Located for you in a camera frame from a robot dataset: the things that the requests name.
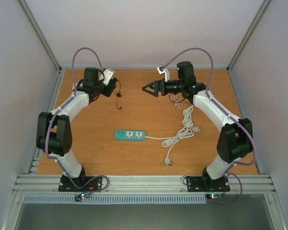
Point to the white charger with cable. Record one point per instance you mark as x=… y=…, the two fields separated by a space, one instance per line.
x=177 y=99

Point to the right controller board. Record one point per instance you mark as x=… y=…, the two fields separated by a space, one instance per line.
x=213 y=196

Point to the aluminium front rail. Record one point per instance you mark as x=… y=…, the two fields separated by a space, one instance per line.
x=137 y=184

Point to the controller board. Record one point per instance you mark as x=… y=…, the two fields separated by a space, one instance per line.
x=213 y=196
x=81 y=197

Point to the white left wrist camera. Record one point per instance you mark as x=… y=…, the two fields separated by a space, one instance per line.
x=106 y=76

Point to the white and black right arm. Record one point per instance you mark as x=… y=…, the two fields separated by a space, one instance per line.
x=235 y=134

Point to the black power adapter with cable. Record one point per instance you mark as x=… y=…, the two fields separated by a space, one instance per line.
x=118 y=95

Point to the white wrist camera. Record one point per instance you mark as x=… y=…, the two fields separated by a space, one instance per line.
x=164 y=71
x=106 y=76

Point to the slotted grey cable duct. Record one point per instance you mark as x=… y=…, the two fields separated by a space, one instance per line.
x=114 y=199

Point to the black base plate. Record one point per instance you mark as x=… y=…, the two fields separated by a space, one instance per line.
x=96 y=184
x=194 y=184

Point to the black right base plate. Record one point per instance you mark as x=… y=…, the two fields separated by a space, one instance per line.
x=194 y=184

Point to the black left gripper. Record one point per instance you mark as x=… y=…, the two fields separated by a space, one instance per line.
x=107 y=93

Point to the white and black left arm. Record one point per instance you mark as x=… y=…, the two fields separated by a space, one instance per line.
x=54 y=133

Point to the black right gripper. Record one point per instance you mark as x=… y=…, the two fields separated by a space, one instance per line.
x=157 y=87

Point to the left controller board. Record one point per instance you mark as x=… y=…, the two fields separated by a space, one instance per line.
x=81 y=197

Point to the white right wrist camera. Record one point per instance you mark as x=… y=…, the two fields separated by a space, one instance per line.
x=164 y=71

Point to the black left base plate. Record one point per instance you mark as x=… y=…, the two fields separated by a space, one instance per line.
x=96 y=184

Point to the teal power strip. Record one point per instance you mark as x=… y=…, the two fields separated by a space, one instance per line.
x=129 y=135

